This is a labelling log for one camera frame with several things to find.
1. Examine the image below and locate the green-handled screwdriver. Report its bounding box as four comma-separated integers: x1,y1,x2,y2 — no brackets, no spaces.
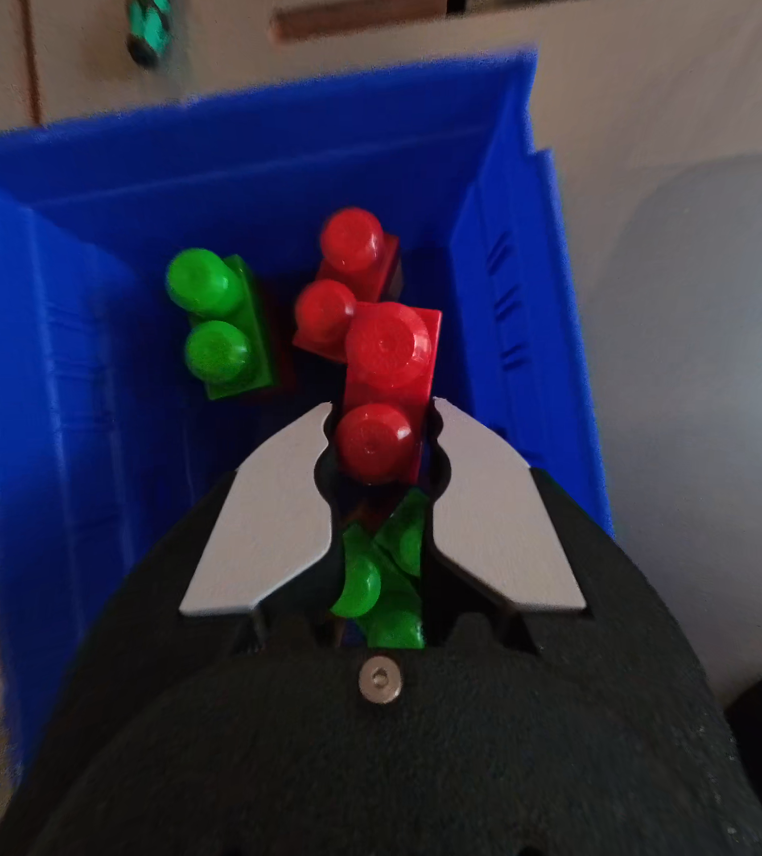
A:
127,0,172,68

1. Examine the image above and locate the blue bin with white label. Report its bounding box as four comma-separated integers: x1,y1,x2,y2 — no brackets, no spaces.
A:
0,51,616,783

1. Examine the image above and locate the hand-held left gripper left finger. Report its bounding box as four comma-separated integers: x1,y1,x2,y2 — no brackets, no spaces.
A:
181,402,342,619

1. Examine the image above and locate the green two-stud mega block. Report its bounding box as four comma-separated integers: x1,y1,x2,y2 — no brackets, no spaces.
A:
379,489,430,579
167,249,275,399

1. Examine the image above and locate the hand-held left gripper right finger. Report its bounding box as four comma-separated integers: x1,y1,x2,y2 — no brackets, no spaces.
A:
428,398,588,613

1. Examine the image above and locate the red two-stud mega block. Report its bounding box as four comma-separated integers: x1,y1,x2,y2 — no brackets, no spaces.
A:
337,303,443,485

